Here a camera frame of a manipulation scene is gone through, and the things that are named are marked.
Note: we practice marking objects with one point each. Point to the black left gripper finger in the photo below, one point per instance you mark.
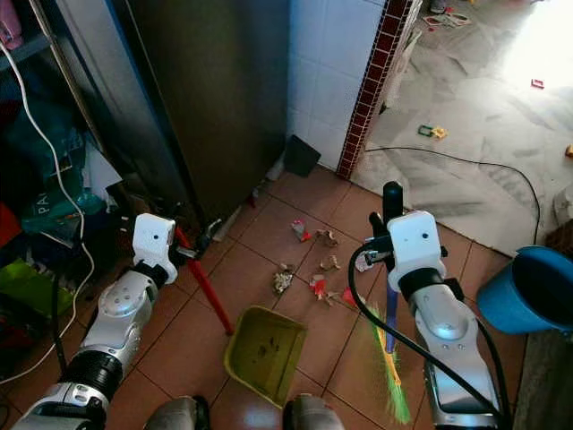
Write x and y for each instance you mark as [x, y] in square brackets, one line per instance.
[210, 236]

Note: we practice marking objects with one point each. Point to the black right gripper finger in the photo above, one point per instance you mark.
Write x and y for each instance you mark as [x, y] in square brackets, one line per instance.
[376, 226]

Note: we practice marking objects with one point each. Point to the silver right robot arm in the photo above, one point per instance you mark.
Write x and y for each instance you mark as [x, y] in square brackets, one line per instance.
[448, 322]

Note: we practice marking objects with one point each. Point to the white crumpled paper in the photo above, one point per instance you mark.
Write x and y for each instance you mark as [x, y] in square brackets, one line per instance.
[363, 262]

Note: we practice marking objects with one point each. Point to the beige paper scrap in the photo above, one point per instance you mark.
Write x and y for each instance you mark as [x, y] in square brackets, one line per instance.
[330, 263]
[328, 238]

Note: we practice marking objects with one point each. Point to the red paper scrap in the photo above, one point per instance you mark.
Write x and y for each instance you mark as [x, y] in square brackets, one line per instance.
[349, 297]
[319, 287]

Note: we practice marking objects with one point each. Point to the red white wrapper scrap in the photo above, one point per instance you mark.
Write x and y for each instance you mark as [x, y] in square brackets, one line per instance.
[300, 231]

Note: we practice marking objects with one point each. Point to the patterned crumpled wrapper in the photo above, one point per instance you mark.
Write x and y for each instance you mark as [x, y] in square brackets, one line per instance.
[283, 280]

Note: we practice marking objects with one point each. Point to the small black box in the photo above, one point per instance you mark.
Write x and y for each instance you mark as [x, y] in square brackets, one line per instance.
[302, 156]

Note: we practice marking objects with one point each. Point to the small green toy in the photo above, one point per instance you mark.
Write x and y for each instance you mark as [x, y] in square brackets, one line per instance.
[425, 131]

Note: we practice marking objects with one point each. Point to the small yellow toy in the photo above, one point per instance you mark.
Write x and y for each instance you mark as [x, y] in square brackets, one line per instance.
[440, 133]

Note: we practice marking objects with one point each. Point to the white paper sheet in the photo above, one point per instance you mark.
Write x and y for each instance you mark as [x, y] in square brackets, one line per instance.
[105, 170]

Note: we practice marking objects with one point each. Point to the teal printed bag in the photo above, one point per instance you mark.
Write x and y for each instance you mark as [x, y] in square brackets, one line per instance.
[63, 206]

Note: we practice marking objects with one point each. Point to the dark steel refrigerator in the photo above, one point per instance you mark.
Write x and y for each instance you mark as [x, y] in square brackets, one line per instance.
[215, 90]

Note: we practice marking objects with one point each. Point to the blue plastic bucket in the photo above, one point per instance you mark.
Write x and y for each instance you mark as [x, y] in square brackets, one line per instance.
[528, 296]

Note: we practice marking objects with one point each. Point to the lime green bag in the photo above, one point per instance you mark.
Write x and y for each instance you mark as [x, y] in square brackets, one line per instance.
[36, 285]

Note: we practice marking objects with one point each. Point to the red box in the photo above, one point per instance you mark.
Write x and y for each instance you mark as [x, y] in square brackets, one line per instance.
[4, 224]

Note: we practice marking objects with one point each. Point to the grey robot left leg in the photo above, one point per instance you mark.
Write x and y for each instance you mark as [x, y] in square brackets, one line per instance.
[177, 417]

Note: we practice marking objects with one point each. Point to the grey robot leg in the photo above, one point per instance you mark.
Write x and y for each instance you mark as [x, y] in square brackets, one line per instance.
[318, 417]
[177, 417]

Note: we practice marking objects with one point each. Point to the grey robot right leg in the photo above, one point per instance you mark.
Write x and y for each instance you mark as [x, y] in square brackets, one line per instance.
[318, 417]

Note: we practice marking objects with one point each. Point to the small orange toy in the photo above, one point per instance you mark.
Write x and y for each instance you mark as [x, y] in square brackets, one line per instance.
[569, 151]

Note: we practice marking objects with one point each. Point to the thin wooden pole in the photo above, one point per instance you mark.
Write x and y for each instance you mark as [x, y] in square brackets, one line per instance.
[67, 76]

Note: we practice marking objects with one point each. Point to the small red toy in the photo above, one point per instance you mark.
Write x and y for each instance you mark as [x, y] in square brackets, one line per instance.
[537, 83]

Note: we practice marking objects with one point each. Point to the pink plastic basket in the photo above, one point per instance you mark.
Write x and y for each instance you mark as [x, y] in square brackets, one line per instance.
[9, 22]

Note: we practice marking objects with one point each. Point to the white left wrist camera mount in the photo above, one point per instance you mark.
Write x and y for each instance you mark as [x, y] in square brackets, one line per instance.
[154, 240]

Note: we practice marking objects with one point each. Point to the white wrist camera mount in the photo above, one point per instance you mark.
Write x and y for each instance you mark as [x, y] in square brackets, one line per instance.
[419, 242]
[154, 240]

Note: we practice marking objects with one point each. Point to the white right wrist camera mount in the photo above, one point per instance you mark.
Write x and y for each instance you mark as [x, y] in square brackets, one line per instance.
[419, 242]

